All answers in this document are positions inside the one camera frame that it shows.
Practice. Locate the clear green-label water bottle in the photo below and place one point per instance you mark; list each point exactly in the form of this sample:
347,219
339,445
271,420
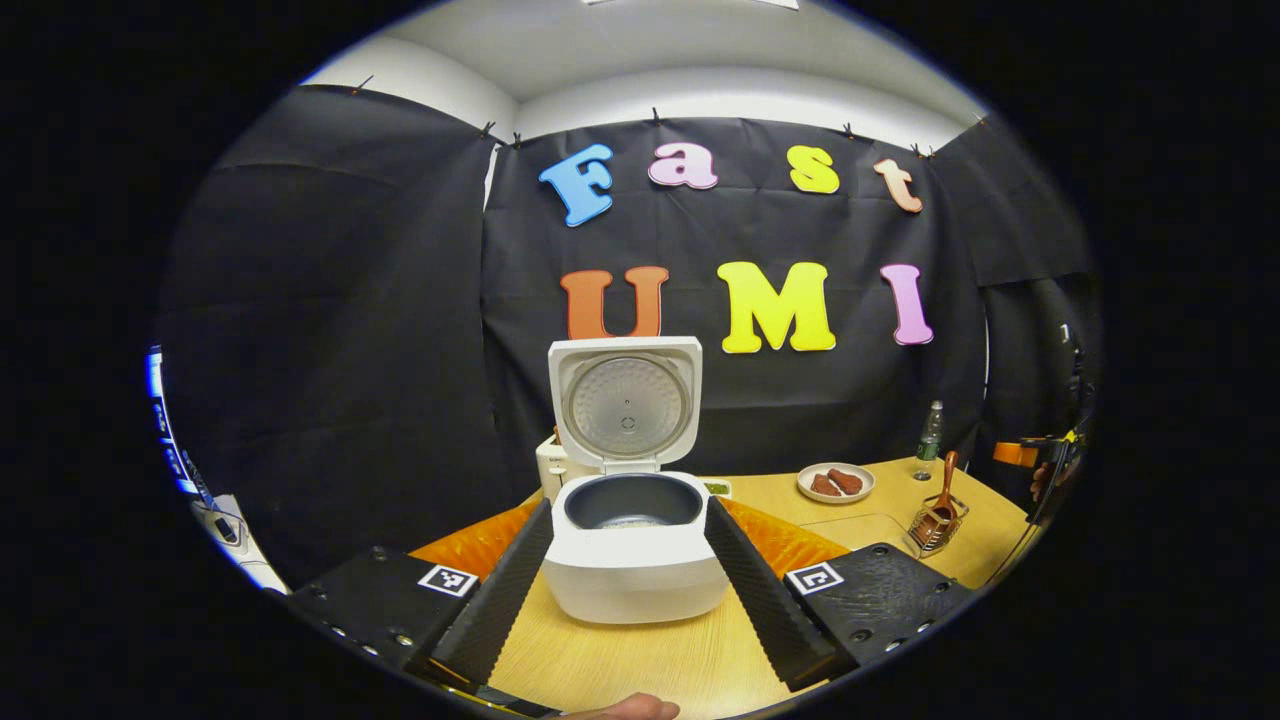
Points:
930,440

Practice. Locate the white toaster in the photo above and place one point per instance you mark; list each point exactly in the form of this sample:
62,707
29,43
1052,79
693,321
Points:
550,475

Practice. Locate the white round plate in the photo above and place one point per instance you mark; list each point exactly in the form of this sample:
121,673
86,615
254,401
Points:
815,497

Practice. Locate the white rice cooker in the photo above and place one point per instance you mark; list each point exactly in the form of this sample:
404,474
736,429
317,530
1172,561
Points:
640,585

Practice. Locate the long ceiling light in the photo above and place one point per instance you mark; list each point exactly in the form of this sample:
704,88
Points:
700,3

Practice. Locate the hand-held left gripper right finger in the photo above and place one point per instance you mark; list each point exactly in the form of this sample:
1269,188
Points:
760,600

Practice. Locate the brown wooden spoon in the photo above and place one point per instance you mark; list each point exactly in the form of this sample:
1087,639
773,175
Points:
943,490

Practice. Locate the brown meat piece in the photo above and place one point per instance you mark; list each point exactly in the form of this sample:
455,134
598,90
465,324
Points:
824,486
846,481

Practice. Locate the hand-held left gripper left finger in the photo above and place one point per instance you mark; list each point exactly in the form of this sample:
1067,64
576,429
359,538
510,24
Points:
500,600

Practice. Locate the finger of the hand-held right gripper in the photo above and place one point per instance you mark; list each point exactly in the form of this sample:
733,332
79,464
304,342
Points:
1015,454

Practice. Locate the small white condiment dish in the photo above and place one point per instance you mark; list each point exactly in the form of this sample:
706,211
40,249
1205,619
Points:
716,488

